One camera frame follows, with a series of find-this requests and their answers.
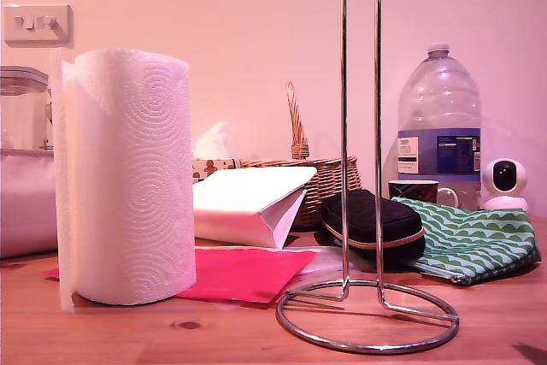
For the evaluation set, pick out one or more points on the white paper towel roll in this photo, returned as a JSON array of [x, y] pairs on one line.
[[128, 168]]

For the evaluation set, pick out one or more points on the white paper bag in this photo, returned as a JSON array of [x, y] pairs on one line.
[[239, 198]]

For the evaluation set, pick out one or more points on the white tissue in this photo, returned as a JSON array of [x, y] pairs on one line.
[[215, 140]]

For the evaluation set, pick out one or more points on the black zipped case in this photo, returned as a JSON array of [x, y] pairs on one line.
[[363, 211]]

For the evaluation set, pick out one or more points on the red paper sheet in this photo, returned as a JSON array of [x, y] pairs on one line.
[[248, 271]]

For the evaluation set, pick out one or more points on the dark patterned mug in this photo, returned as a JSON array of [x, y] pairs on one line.
[[412, 192]]

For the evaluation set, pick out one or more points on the large clear water bottle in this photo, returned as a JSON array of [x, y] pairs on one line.
[[440, 104]]

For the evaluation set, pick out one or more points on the green wave patterned pouch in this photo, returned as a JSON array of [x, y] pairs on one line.
[[470, 237]]

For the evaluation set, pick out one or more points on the white padded pouch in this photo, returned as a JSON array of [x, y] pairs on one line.
[[25, 202]]

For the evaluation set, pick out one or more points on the clear glass jar with lid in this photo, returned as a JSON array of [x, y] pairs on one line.
[[21, 83]]

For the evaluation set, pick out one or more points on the small white round camera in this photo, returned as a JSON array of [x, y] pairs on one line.
[[506, 194]]

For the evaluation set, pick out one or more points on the white wall switch plate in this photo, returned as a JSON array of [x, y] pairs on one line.
[[38, 36]]

